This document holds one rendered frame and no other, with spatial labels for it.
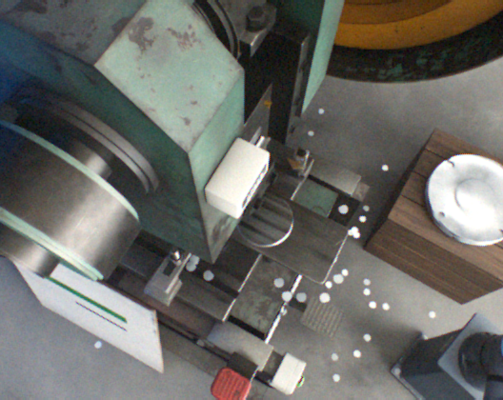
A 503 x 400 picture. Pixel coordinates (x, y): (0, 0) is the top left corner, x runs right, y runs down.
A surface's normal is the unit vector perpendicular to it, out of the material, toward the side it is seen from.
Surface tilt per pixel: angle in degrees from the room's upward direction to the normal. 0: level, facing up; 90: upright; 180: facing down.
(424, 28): 90
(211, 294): 0
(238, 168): 0
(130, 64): 45
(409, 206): 0
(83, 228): 56
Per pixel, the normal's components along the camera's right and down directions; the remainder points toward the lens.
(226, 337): 0.02, -0.37
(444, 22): -0.48, 0.81
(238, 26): 0.84, 0.33
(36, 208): 0.40, -0.14
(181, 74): 0.63, 0.06
